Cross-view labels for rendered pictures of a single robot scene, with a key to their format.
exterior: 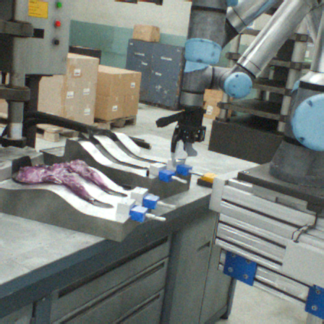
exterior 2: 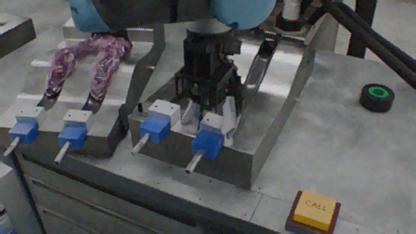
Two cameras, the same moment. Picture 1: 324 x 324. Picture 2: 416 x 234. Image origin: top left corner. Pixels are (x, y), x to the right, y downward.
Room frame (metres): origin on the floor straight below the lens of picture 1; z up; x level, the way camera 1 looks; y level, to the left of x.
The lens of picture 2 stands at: (1.52, -0.62, 1.36)
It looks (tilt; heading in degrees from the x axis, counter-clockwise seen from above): 37 degrees down; 83
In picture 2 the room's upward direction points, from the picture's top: straight up
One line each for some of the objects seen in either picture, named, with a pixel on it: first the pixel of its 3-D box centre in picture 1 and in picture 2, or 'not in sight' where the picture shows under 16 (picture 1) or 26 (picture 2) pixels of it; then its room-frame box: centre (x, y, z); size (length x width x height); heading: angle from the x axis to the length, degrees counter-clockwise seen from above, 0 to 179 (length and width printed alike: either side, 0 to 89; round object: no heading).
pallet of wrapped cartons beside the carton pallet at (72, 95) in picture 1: (40, 89); not in sight; (5.75, 1.56, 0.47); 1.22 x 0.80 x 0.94; 62
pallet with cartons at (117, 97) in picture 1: (87, 92); not in sight; (6.68, 1.16, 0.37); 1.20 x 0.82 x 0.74; 66
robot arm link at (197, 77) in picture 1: (196, 75); not in sight; (1.58, -0.07, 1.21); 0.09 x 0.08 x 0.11; 99
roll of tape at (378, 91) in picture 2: not in sight; (376, 97); (2.02, 0.14, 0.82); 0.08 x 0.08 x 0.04
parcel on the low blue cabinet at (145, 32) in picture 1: (146, 32); not in sight; (9.10, 0.62, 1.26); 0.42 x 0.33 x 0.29; 58
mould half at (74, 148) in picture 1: (115, 159); (237, 80); (1.67, 0.17, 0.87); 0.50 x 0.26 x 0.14; 58
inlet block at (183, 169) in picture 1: (186, 170); (204, 148); (1.57, -0.08, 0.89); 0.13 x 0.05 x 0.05; 59
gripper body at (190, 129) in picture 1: (190, 124); (207, 65); (1.58, -0.07, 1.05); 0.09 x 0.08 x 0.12; 58
